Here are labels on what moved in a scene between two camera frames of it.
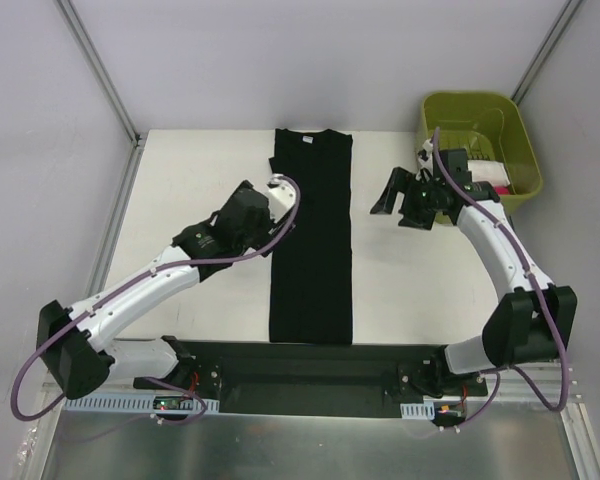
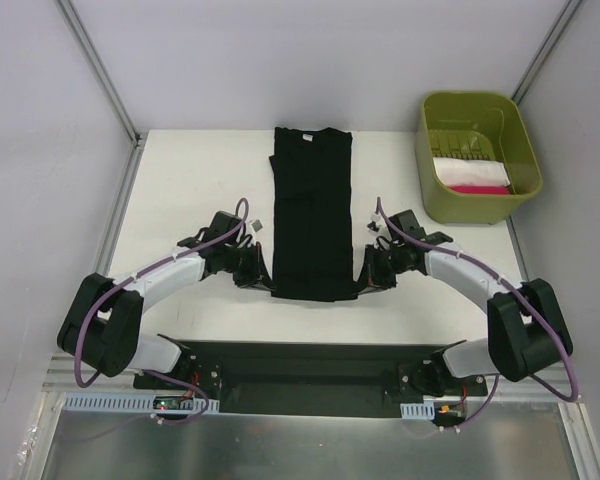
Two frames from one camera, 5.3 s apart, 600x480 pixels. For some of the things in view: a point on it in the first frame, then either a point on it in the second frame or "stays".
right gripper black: x=410 y=198 -> x=375 y=265
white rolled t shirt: x=488 y=171 stays
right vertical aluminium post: x=542 y=56 stays
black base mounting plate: x=316 y=380 stays
